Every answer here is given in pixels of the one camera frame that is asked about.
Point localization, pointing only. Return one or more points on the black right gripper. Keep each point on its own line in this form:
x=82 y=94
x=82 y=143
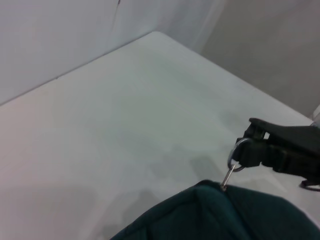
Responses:
x=295 y=140

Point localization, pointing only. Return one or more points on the dark teal insulated lunch bag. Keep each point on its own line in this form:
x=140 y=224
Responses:
x=225 y=217

